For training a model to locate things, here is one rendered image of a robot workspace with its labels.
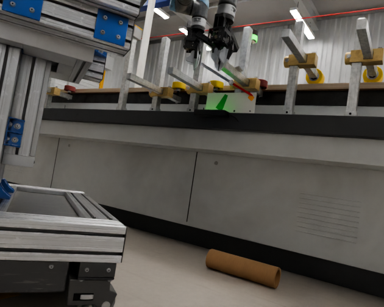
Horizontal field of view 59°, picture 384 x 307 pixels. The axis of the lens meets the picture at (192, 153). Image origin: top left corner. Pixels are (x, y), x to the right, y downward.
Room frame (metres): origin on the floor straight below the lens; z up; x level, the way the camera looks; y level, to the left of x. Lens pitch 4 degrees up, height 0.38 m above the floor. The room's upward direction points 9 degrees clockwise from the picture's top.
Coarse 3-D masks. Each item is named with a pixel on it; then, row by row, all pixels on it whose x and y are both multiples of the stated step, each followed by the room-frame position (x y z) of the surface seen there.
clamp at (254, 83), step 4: (252, 80) 1.52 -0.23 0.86; (256, 80) 1.52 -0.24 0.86; (236, 84) 1.57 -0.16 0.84; (252, 84) 1.52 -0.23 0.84; (256, 84) 1.52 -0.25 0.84; (232, 88) 1.59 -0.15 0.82; (236, 88) 1.57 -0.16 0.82; (244, 88) 1.55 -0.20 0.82; (248, 88) 1.54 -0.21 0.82; (252, 88) 1.53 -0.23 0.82; (256, 88) 1.52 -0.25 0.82
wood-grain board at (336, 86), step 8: (96, 88) 2.39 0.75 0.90; (104, 88) 2.34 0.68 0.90; (112, 88) 2.30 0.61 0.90; (120, 88) 2.26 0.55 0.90; (136, 88) 2.18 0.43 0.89; (144, 88) 2.14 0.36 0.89; (224, 88) 1.83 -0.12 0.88; (272, 88) 1.68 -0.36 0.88; (280, 88) 1.65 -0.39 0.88; (304, 88) 1.59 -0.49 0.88; (312, 88) 1.57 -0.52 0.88; (320, 88) 1.55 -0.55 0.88; (328, 88) 1.53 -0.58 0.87; (336, 88) 1.51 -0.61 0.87; (344, 88) 1.49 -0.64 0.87; (360, 88) 1.46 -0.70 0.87; (368, 88) 1.44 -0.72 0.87; (376, 88) 1.43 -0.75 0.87
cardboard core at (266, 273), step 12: (216, 252) 1.45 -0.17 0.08; (216, 264) 1.43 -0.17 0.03; (228, 264) 1.40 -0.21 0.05; (240, 264) 1.37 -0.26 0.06; (252, 264) 1.35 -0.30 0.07; (264, 264) 1.35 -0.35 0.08; (240, 276) 1.38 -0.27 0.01; (252, 276) 1.34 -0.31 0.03; (264, 276) 1.31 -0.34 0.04; (276, 276) 1.36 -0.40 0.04
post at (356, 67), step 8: (360, 48) 1.29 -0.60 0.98; (352, 64) 1.31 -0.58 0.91; (360, 64) 1.29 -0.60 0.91; (352, 72) 1.30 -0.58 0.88; (360, 72) 1.30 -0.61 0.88; (352, 80) 1.30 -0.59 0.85; (360, 80) 1.32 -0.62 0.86; (352, 88) 1.30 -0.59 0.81; (352, 96) 1.30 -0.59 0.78; (352, 104) 1.30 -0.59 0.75
